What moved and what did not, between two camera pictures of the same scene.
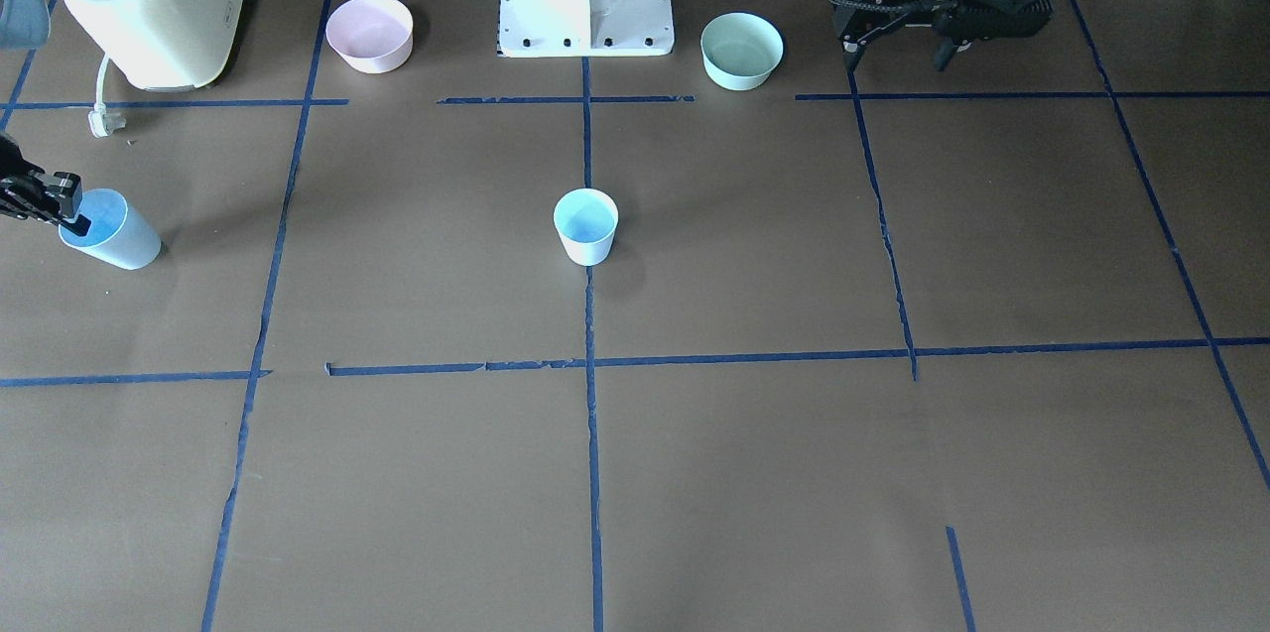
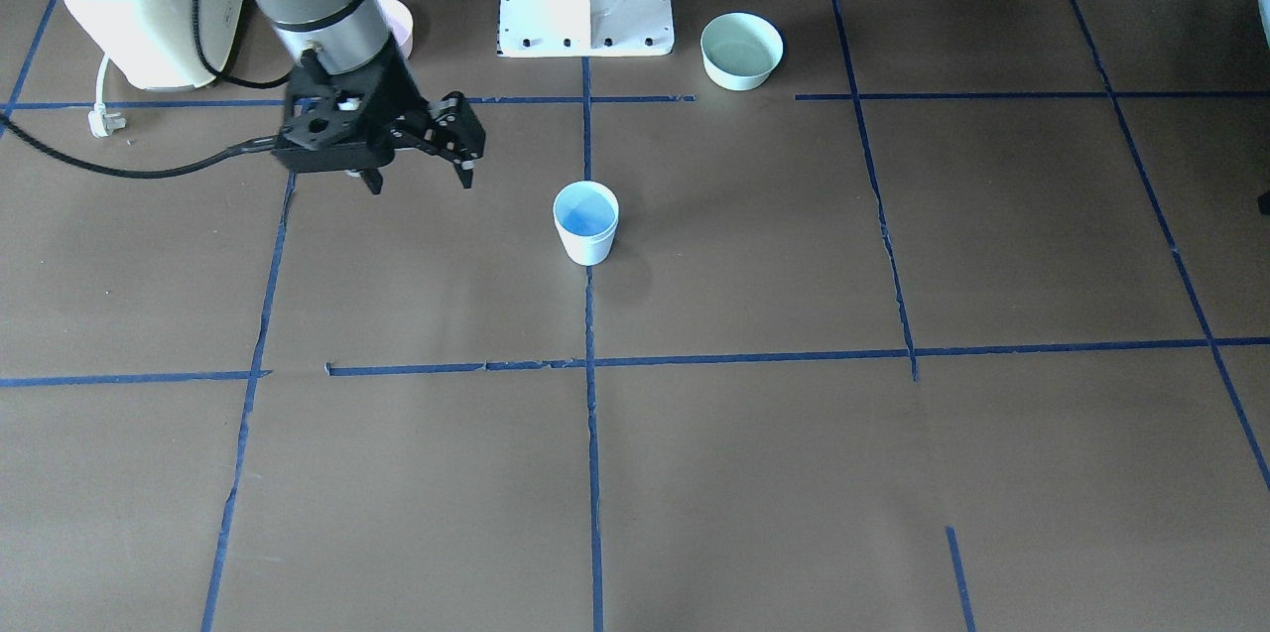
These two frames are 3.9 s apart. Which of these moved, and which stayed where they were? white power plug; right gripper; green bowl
Moved: right gripper
Stayed: white power plug; green bowl
